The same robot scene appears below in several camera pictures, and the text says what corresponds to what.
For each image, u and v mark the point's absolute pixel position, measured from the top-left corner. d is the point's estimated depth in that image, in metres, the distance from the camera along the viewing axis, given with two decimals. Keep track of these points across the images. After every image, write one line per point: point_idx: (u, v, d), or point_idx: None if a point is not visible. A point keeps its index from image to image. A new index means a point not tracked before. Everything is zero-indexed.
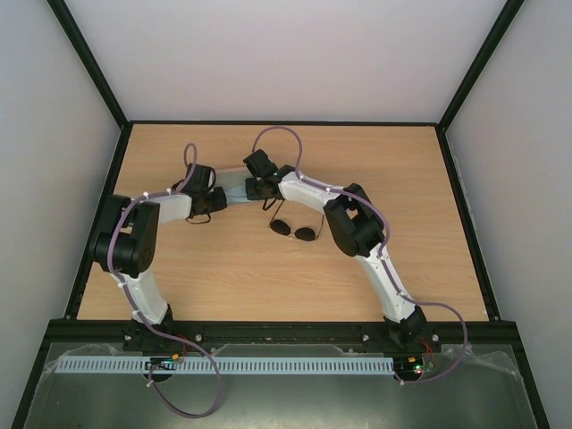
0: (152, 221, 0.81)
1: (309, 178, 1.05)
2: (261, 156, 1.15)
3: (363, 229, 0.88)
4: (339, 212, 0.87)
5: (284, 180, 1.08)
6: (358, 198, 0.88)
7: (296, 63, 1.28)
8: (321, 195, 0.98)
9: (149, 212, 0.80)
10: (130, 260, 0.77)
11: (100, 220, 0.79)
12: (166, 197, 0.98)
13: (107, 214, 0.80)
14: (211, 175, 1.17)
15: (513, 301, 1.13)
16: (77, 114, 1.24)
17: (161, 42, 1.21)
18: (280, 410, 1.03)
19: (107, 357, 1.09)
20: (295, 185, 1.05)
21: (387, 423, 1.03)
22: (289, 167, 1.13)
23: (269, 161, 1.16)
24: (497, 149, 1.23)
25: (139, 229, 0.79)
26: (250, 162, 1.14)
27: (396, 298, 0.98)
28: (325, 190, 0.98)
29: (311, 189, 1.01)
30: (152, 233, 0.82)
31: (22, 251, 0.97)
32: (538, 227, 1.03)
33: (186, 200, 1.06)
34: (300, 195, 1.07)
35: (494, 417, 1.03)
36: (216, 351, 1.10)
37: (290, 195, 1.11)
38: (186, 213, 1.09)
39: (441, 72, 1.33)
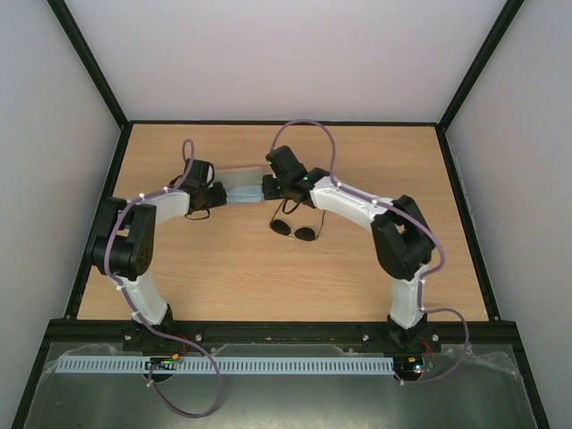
0: (149, 222, 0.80)
1: (349, 188, 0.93)
2: (286, 155, 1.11)
3: (413, 251, 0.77)
4: (390, 231, 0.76)
5: (319, 187, 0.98)
6: (410, 218, 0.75)
7: (296, 64, 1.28)
8: (365, 208, 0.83)
9: (146, 213, 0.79)
10: (128, 262, 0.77)
11: (97, 223, 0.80)
12: (162, 196, 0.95)
13: (105, 218, 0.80)
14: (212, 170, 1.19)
15: (514, 301, 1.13)
16: (77, 113, 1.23)
17: (161, 42, 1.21)
18: (280, 410, 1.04)
19: (107, 357, 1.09)
20: (332, 193, 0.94)
21: (387, 423, 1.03)
22: (318, 170, 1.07)
23: (294, 162, 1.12)
24: (497, 149, 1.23)
25: (137, 231, 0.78)
26: (274, 159, 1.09)
27: (413, 311, 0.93)
28: (371, 202, 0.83)
29: (353, 200, 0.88)
30: (149, 235, 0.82)
31: (22, 250, 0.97)
32: (538, 227, 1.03)
33: (182, 195, 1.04)
34: (336, 206, 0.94)
35: (493, 417, 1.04)
36: (216, 351, 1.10)
37: (319, 202, 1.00)
38: (184, 209, 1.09)
39: (441, 71, 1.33)
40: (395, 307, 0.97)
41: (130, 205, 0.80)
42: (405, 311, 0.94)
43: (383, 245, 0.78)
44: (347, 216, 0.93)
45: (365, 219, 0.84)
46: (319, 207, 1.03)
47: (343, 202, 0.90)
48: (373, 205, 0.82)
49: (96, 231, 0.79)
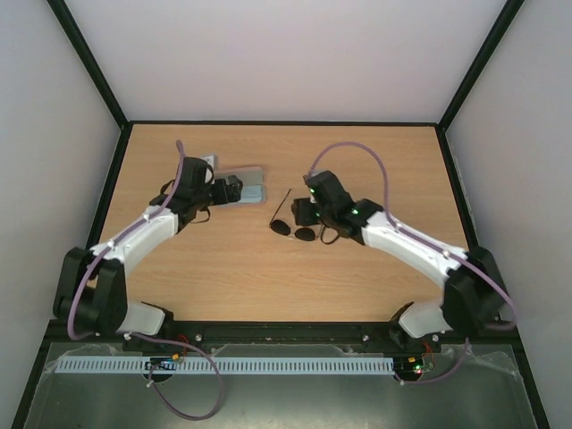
0: (116, 280, 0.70)
1: (409, 229, 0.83)
2: (331, 181, 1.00)
3: (484, 307, 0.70)
4: (465, 286, 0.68)
5: (374, 226, 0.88)
6: (487, 277, 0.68)
7: (296, 64, 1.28)
8: (433, 257, 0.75)
9: (110, 272, 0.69)
10: (94, 325, 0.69)
11: (62, 281, 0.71)
12: (138, 229, 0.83)
13: (68, 273, 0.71)
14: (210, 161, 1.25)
15: (515, 301, 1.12)
16: (76, 113, 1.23)
17: (161, 43, 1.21)
18: (279, 410, 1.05)
19: (107, 357, 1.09)
20: (389, 233, 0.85)
21: (387, 423, 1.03)
22: (366, 200, 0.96)
23: (340, 189, 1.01)
24: (498, 148, 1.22)
25: (101, 294, 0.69)
26: (320, 185, 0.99)
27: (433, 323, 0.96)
28: (441, 252, 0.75)
29: (416, 245, 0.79)
30: (120, 290, 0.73)
31: (21, 249, 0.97)
32: (540, 226, 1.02)
33: (167, 215, 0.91)
34: (393, 246, 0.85)
35: (493, 417, 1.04)
36: (216, 352, 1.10)
37: (367, 238, 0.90)
38: (172, 231, 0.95)
39: (441, 71, 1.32)
40: (408, 320, 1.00)
41: (98, 256, 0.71)
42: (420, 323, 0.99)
43: (450, 297, 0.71)
44: (406, 258, 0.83)
45: (433, 271, 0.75)
46: (371, 245, 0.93)
47: (406, 246, 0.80)
48: (444, 256, 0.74)
49: (61, 290, 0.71)
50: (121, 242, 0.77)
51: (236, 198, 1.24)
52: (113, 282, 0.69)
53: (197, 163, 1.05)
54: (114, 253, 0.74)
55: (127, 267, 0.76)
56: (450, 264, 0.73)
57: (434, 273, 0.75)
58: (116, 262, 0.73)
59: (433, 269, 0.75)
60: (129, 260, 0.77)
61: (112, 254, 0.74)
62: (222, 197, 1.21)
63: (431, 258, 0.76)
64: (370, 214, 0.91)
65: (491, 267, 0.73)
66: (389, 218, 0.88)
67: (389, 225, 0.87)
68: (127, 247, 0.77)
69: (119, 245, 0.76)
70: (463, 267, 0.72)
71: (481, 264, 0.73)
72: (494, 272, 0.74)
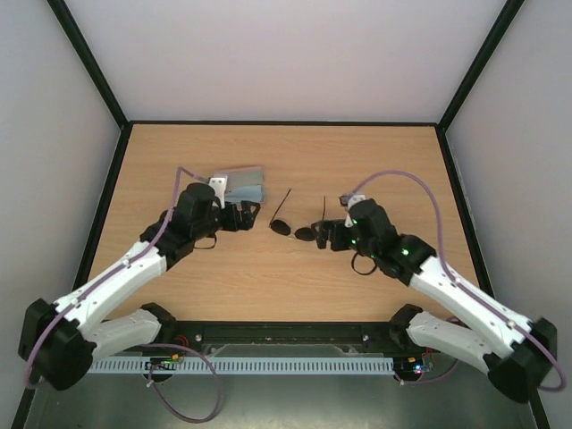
0: (74, 343, 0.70)
1: (467, 286, 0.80)
2: (380, 215, 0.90)
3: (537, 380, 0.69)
4: (524, 359, 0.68)
5: (424, 273, 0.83)
6: (550, 355, 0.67)
7: (296, 64, 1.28)
8: (495, 327, 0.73)
9: (67, 336, 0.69)
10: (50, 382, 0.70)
11: (24, 330, 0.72)
12: (112, 281, 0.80)
13: (29, 325, 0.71)
14: (221, 180, 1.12)
15: (515, 301, 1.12)
16: (76, 113, 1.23)
17: (161, 43, 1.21)
18: (279, 411, 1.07)
19: (107, 357, 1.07)
20: (445, 286, 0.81)
21: (387, 423, 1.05)
22: (415, 236, 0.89)
23: (387, 221, 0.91)
24: (498, 148, 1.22)
25: (57, 357, 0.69)
26: (366, 218, 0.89)
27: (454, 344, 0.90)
28: (505, 322, 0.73)
29: (479, 307, 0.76)
30: (79, 353, 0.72)
31: (21, 249, 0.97)
32: (540, 226, 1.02)
33: (153, 257, 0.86)
34: (445, 299, 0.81)
35: (492, 416, 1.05)
36: (216, 352, 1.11)
37: (414, 281, 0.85)
38: (161, 269, 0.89)
39: (442, 71, 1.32)
40: (427, 335, 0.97)
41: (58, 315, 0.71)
42: (437, 340, 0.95)
43: (503, 366, 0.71)
44: (457, 314, 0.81)
45: (493, 339, 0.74)
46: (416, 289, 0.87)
47: (465, 306, 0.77)
48: (508, 325, 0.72)
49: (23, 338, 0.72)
50: (86, 298, 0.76)
51: (247, 227, 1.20)
52: (69, 347, 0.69)
53: (197, 194, 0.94)
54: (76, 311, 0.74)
55: (90, 325, 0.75)
56: (513, 336, 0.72)
57: (494, 341, 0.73)
58: (76, 323, 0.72)
59: (493, 337, 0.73)
60: (95, 316, 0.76)
61: (73, 313, 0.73)
62: (232, 223, 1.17)
63: (492, 325, 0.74)
64: (424, 258, 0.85)
65: (553, 341, 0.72)
66: (443, 266, 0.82)
67: (444, 274, 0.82)
68: (94, 302, 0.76)
69: (83, 301, 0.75)
70: (526, 341, 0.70)
71: (543, 339, 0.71)
72: (554, 345, 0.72)
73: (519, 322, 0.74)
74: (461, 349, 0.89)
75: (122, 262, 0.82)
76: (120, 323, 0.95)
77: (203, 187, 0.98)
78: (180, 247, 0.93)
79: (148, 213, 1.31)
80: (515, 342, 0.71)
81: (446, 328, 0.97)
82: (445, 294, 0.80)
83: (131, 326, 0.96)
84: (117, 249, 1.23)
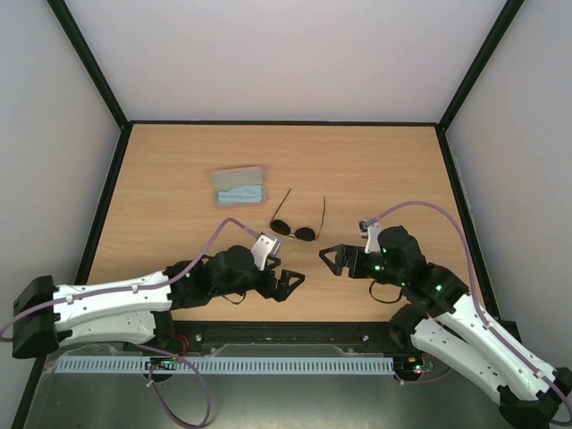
0: (41, 336, 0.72)
1: (498, 329, 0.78)
2: (412, 246, 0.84)
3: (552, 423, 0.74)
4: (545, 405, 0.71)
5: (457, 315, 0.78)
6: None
7: (296, 65, 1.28)
8: (525, 378, 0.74)
9: (39, 328, 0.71)
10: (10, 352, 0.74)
11: (24, 293, 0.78)
12: (114, 295, 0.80)
13: (27, 293, 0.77)
14: (268, 241, 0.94)
15: (515, 301, 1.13)
16: (76, 113, 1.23)
17: (161, 43, 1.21)
18: (279, 411, 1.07)
19: (108, 357, 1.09)
20: (477, 330, 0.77)
21: (387, 423, 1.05)
22: (446, 269, 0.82)
23: (420, 252, 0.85)
24: (498, 148, 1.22)
25: (23, 338, 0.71)
26: (398, 249, 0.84)
27: (464, 365, 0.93)
28: (533, 371, 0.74)
29: (509, 354, 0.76)
30: (44, 344, 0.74)
31: (21, 249, 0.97)
32: (539, 226, 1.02)
33: (161, 296, 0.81)
34: (474, 341, 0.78)
35: (491, 416, 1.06)
36: (216, 351, 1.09)
37: (441, 317, 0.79)
38: (163, 307, 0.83)
39: (442, 71, 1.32)
40: (437, 346, 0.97)
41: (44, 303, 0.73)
42: (447, 355, 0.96)
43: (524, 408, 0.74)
44: (482, 354, 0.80)
45: (519, 386, 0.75)
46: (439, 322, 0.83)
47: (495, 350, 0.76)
48: (536, 374, 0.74)
49: (21, 298, 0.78)
50: (81, 298, 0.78)
51: (279, 299, 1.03)
52: (34, 337, 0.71)
53: (234, 259, 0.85)
54: (62, 305, 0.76)
55: (71, 324, 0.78)
56: (539, 385, 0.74)
57: (518, 387, 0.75)
58: (56, 318, 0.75)
59: (520, 384, 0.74)
60: (79, 319, 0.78)
61: (62, 307, 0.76)
62: (266, 291, 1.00)
63: (520, 372, 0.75)
64: (456, 298, 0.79)
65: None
66: (477, 307, 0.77)
67: (475, 316, 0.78)
68: (84, 307, 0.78)
69: (78, 301, 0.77)
70: (550, 391, 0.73)
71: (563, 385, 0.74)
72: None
73: (545, 370, 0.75)
74: (472, 374, 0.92)
75: (132, 288, 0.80)
76: (116, 322, 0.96)
77: (245, 252, 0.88)
78: (194, 298, 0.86)
79: (148, 213, 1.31)
80: (541, 391, 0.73)
81: (455, 345, 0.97)
82: (475, 337, 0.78)
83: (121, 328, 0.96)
84: (117, 249, 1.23)
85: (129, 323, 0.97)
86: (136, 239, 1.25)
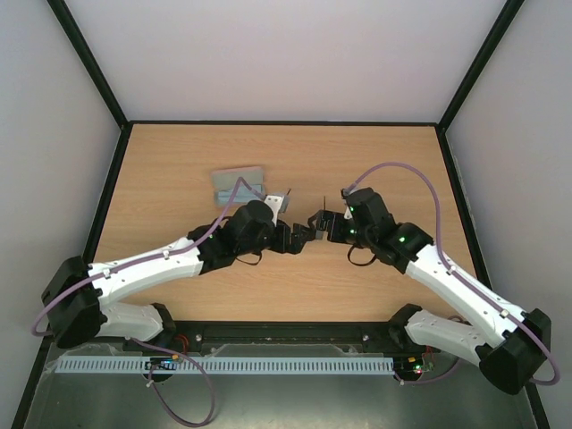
0: (88, 312, 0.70)
1: (462, 273, 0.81)
2: (374, 203, 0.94)
3: (528, 373, 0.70)
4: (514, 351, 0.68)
5: (419, 258, 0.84)
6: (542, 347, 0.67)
7: (296, 64, 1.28)
8: (492, 318, 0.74)
9: (86, 303, 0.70)
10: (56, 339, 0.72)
11: (55, 281, 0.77)
12: (147, 263, 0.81)
13: (59, 279, 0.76)
14: (276, 199, 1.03)
15: (515, 301, 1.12)
16: (76, 113, 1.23)
17: (160, 42, 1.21)
18: (279, 411, 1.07)
19: (108, 357, 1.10)
20: (441, 274, 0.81)
21: (387, 423, 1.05)
22: (413, 226, 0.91)
23: (384, 210, 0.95)
24: (498, 147, 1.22)
25: (71, 316, 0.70)
26: (363, 206, 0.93)
27: (449, 339, 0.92)
28: (499, 311, 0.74)
29: (474, 297, 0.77)
30: (88, 324, 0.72)
31: (21, 249, 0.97)
32: (539, 225, 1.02)
33: (193, 258, 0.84)
34: (441, 289, 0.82)
35: (491, 416, 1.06)
36: (216, 351, 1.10)
37: (408, 269, 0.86)
38: (194, 271, 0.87)
39: (443, 71, 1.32)
40: (422, 328, 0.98)
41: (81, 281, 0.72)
42: (432, 335, 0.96)
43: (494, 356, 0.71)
44: (450, 302, 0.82)
45: (487, 329, 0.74)
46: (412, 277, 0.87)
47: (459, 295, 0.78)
48: (501, 315, 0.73)
49: (52, 286, 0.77)
50: (118, 271, 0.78)
51: (294, 250, 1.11)
52: (82, 313, 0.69)
53: (255, 212, 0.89)
54: (101, 281, 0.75)
55: (111, 300, 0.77)
56: (506, 325, 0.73)
57: (486, 331, 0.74)
58: (99, 293, 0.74)
59: (486, 326, 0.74)
60: (119, 293, 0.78)
61: (101, 282, 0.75)
62: (280, 246, 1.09)
63: (486, 315, 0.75)
64: (419, 246, 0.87)
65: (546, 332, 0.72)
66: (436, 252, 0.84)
67: (440, 263, 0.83)
68: (122, 280, 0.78)
69: (114, 273, 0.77)
70: (518, 332, 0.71)
71: (535, 328, 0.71)
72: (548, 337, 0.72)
73: (512, 311, 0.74)
74: (458, 347, 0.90)
75: (164, 253, 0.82)
76: (131, 312, 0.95)
77: (263, 206, 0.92)
78: (221, 257, 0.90)
79: (148, 213, 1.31)
80: (508, 332, 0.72)
81: (441, 325, 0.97)
82: (439, 283, 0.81)
83: (140, 318, 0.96)
84: (117, 249, 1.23)
85: (142, 315, 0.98)
86: (137, 239, 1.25)
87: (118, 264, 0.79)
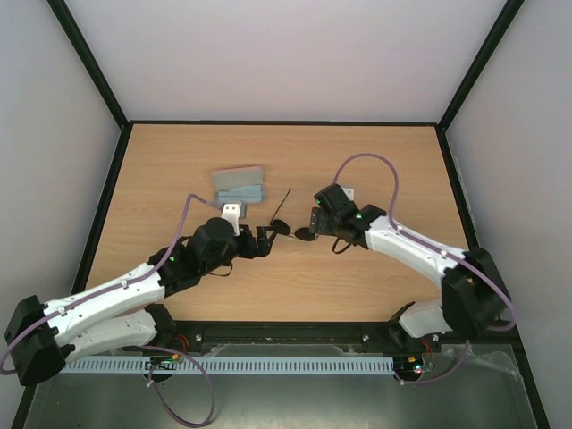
0: (45, 353, 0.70)
1: (409, 231, 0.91)
2: (335, 191, 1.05)
3: (485, 312, 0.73)
4: (461, 286, 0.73)
5: (374, 228, 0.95)
6: (485, 278, 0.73)
7: (297, 63, 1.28)
8: (433, 258, 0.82)
9: (39, 344, 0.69)
10: (20, 380, 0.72)
11: (12, 323, 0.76)
12: (105, 294, 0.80)
13: (15, 321, 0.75)
14: (233, 209, 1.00)
15: (515, 300, 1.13)
16: (76, 113, 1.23)
17: (160, 42, 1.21)
18: (279, 410, 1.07)
19: (107, 357, 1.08)
20: (391, 236, 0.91)
21: (387, 422, 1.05)
22: (371, 206, 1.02)
23: (345, 197, 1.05)
24: (497, 147, 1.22)
25: (28, 357, 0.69)
26: (323, 197, 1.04)
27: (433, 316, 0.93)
28: (439, 253, 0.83)
29: (417, 247, 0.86)
30: (48, 365, 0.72)
31: (21, 249, 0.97)
32: (539, 226, 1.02)
33: (151, 285, 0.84)
34: (394, 248, 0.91)
35: (492, 416, 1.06)
36: (216, 351, 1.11)
37: (369, 243, 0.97)
38: (157, 295, 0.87)
39: (442, 71, 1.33)
40: (412, 319, 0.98)
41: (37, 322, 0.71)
42: (423, 322, 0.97)
43: (450, 301, 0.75)
44: (403, 258, 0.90)
45: (430, 270, 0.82)
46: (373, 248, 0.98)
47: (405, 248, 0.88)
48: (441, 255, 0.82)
49: (9, 327, 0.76)
50: (74, 307, 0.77)
51: (264, 253, 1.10)
52: (37, 355, 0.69)
53: (214, 232, 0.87)
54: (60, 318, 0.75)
55: (71, 336, 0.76)
56: (447, 263, 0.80)
57: (431, 272, 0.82)
58: (54, 332, 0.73)
59: (429, 266, 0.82)
60: (78, 329, 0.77)
61: (56, 321, 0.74)
62: (248, 252, 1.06)
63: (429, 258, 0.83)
64: (374, 220, 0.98)
65: (488, 268, 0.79)
66: (388, 222, 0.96)
67: (390, 228, 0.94)
68: (79, 315, 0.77)
69: (70, 310, 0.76)
70: (458, 266, 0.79)
71: (478, 264, 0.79)
72: (492, 273, 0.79)
73: (453, 252, 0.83)
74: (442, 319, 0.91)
75: (121, 283, 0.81)
76: (113, 327, 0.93)
77: (220, 222, 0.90)
78: (184, 279, 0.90)
79: (148, 213, 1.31)
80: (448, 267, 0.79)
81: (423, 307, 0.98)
82: (390, 242, 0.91)
83: (124, 330, 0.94)
84: (117, 248, 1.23)
85: (128, 324, 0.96)
86: (137, 238, 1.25)
87: (75, 299, 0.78)
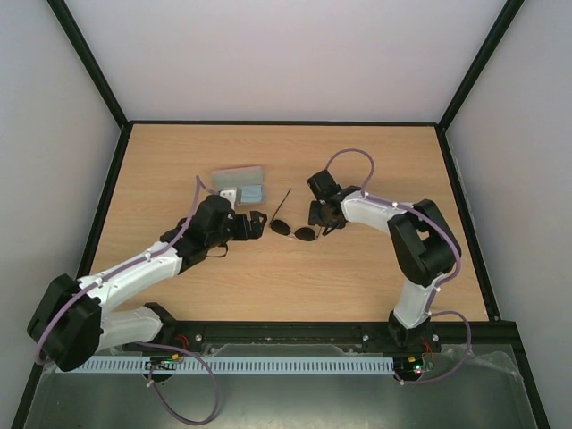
0: (91, 321, 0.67)
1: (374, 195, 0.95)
2: (323, 177, 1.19)
3: (433, 259, 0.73)
4: (405, 231, 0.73)
5: (349, 197, 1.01)
6: (431, 222, 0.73)
7: (297, 63, 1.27)
8: (386, 212, 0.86)
9: (86, 312, 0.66)
10: (62, 358, 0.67)
11: (40, 305, 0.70)
12: (134, 266, 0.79)
13: (46, 303, 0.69)
14: (230, 193, 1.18)
15: (514, 301, 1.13)
16: (77, 112, 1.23)
17: (160, 41, 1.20)
18: (279, 411, 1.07)
19: (108, 357, 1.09)
20: (358, 201, 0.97)
21: (387, 422, 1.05)
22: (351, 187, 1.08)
23: (332, 180, 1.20)
24: (498, 147, 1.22)
25: (73, 330, 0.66)
26: (313, 182, 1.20)
27: (415, 302, 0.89)
28: (391, 206, 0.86)
29: (375, 206, 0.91)
30: (91, 335, 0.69)
31: (21, 248, 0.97)
32: (539, 224, 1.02)
33: (172, 256, 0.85)
34: (362, 214, 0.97)
35: (493, 416, 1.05)
36: (216, 351, 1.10)
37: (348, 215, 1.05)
38: (174, 269, 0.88)
39: (442, 71, 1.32)
40: (401, 308, 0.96)
41: (77, 294, 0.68)
42: (409, 313, 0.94)
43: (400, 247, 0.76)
44: (370, 221, 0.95)
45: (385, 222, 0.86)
46: (351, 219, 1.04)
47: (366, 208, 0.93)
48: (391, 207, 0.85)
49: (38, 311, 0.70)
50: (109, 279, 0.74)
51: (256, 236, 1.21)
52: (86, 323, 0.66)
53: (215, 205, 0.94)
54: (100, 290, 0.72)
55: (107, 307, 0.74)
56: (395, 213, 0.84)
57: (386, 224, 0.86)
58: (97, 301, 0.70)
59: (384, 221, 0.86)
60: (113, 300, 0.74)
61: (96, 291, 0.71)
62: (243, 233, 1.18)
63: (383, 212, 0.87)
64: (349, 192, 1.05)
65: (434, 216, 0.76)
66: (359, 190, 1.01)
67: (358, 195, 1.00)
68: (114, 286, 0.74)
69: (106, 281, 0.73)
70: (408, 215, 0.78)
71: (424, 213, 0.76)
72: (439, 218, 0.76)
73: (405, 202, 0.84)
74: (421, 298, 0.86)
75: (147, 255, 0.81)
76: (123, 316, 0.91)
77: (218, 198, 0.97)
78: (195, 252, 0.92)
79: (148, 213, 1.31)
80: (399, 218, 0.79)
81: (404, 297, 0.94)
82: (357, 208, 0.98)
83: (136, 320, 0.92)
84: (117, 248, 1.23)
85: (138, 316, 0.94)
86: (137, 238, 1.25)
87: (106, 271, 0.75)
